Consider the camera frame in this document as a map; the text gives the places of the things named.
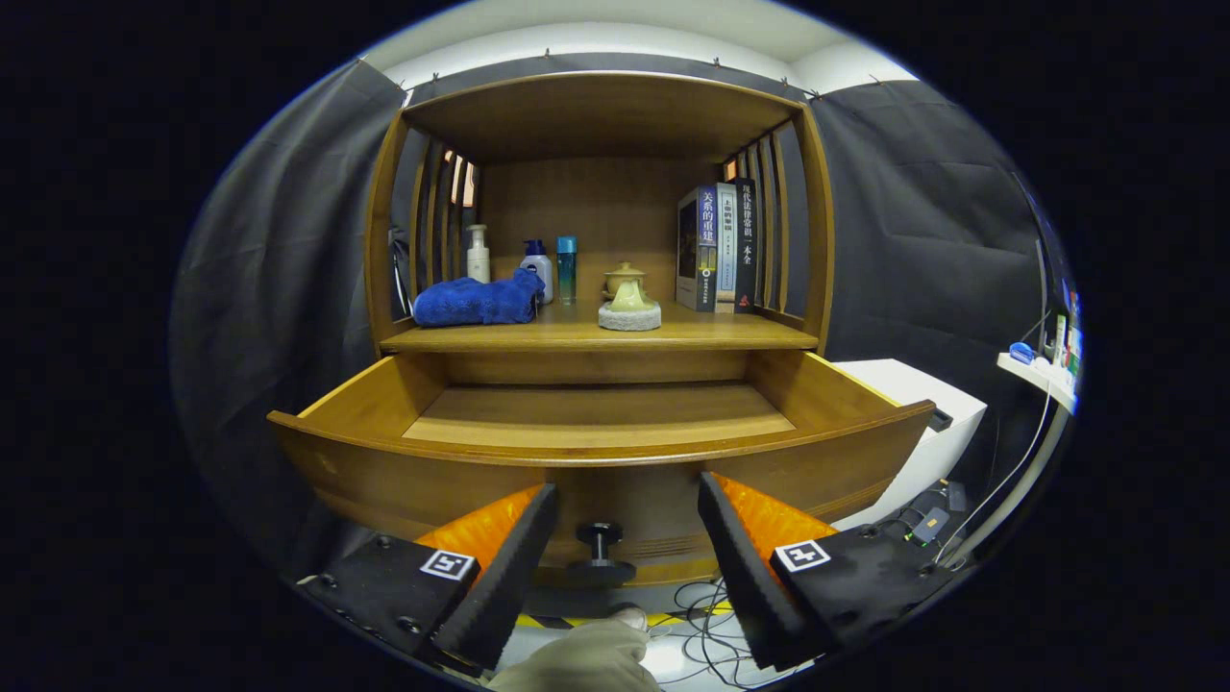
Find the blue folded towel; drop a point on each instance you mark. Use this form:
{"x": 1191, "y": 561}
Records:
{"x": 471, "y": 303}

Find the book with blue spine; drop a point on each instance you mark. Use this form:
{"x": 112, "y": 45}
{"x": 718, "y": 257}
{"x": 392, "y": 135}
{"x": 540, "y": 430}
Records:
{"x": 706, "y": 250}

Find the clear blue bottle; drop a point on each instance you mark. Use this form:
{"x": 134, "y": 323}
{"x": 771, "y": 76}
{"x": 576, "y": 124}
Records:
{"x": 567, "y": 274}

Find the small blue item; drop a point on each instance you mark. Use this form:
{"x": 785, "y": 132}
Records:
{"x": 1021, "y": 354}

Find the white box cabinet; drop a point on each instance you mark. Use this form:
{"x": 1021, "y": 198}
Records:
{"x": 913, "y": 384}

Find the book with black spine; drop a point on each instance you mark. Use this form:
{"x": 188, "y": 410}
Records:
{"x": 745, "y": 250}

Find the white side desk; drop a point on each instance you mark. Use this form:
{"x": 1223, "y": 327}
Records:
{"x": 1043, "y": 380}

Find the book with white spine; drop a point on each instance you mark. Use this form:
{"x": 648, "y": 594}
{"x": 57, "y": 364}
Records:
{"x": 727, "y": 250}

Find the wooden countertop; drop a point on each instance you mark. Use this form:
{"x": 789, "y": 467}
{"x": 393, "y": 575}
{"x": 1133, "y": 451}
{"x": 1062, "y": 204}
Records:
{"x": 711, "y": 332}

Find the wooden cabinet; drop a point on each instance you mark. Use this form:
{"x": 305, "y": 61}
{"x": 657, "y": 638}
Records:
{"x": 596, "y": 202}

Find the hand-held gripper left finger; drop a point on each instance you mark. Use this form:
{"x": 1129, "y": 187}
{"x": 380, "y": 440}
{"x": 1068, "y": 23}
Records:
{"x": 509, "y": 577}

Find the white bottle with blue cap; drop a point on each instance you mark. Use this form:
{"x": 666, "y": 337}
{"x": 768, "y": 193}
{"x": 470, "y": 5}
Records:
{"x": 540, "y": 269}

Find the green bottle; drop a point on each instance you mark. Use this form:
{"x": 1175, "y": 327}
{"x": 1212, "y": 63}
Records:
{"x": 1072, "y": 351}

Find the black power adapter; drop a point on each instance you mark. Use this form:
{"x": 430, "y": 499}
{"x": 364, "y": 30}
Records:
{"x": 930, "y": 525}

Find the wooden drawer with black knob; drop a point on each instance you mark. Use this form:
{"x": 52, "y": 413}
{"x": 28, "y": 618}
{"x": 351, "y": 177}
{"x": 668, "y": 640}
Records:
{"x": 596, "y": 423}

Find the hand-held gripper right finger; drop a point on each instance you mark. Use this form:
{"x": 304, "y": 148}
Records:
{"x": 745, "y": 577}

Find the white pump bottle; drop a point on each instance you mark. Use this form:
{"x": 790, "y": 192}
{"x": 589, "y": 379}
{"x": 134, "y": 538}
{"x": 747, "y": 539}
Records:
{"x": 479, "y": 261}

